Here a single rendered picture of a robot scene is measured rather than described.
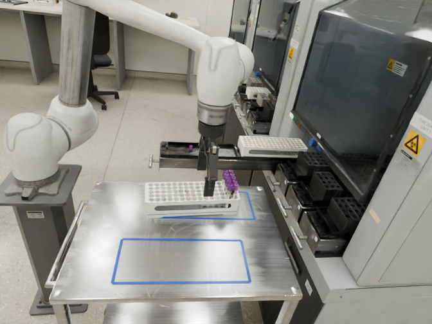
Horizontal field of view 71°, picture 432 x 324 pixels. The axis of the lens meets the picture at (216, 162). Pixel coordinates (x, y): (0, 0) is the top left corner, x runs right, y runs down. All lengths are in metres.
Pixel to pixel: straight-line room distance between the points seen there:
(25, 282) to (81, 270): 1.12
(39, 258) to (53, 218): 0.25
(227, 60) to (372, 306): 0.89
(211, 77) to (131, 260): 0.51
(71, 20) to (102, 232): 0.68
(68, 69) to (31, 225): 0.63
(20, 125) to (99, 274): 0.61
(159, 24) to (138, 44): 3.86
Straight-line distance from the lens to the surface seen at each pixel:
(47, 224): 1.39
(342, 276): 1.06
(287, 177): 1.25
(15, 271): 2.02
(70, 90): 1.26
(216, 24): 4.72
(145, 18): 0.89
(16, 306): 1.88
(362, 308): 1.18
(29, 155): 1.22
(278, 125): 1.60
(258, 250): 0.91
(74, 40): 1.18
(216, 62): 0.74
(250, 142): 1.33
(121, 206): 1.00
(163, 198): 0.93
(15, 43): 5.18
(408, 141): 0.86
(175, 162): 1.27
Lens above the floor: 1.48
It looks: 32 degrees down
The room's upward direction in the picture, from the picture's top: 8 degrees clockwise
